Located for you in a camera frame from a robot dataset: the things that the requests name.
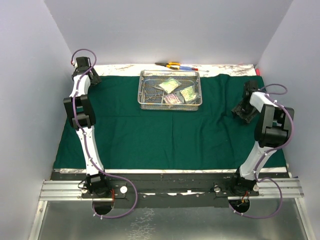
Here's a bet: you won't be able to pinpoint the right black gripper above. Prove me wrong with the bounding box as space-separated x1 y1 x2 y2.
232 101 260 126

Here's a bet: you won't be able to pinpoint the pink instrument packet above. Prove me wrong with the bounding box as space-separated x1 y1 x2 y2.
164 93 185 105

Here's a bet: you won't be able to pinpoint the dark green surgical cloth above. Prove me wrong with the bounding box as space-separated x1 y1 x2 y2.
52 73 287 171

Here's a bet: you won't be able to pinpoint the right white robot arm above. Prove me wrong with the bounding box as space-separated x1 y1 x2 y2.
229 80 295 196

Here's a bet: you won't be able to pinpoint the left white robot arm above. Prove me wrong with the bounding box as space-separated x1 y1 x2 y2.
63 56 104 179

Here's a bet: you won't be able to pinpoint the steel surgical scissors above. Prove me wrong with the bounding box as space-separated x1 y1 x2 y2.
144 85 165 104

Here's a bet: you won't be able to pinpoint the red marker at edge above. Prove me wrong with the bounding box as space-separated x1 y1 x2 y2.
255 68 261 76

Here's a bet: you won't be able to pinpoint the green packet right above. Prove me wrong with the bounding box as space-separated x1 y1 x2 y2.
180 86 197 103

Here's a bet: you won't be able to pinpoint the blue red pen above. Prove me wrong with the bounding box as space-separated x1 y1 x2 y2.
179 65 209 73

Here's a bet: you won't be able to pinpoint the metal mesh instrument tray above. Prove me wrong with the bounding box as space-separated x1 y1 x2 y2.
137 70 203 111

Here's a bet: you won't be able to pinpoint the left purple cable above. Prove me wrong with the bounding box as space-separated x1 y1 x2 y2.
70 48 139 221

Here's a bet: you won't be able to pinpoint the yellow handled pliers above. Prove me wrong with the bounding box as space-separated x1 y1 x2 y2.
155 62 181 70

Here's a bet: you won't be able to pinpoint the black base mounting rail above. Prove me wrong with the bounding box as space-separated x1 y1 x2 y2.
49 171 291 209

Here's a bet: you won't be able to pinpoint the aluminium extrusion frame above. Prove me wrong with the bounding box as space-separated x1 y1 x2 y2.
27 169 87 240

